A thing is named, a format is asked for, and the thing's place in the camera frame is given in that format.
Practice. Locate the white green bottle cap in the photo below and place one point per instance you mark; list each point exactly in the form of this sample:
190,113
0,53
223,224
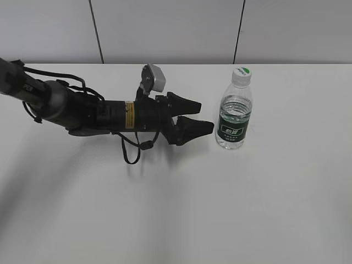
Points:
241,76

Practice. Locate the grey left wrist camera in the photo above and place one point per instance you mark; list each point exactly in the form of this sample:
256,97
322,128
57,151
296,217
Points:
152,79

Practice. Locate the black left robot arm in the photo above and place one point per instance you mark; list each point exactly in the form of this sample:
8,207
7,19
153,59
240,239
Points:
84,112

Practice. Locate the clear water bottle green label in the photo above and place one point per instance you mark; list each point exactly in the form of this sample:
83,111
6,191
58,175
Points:
234,114

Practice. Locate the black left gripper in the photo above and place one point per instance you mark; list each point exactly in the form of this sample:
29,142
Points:
157,115

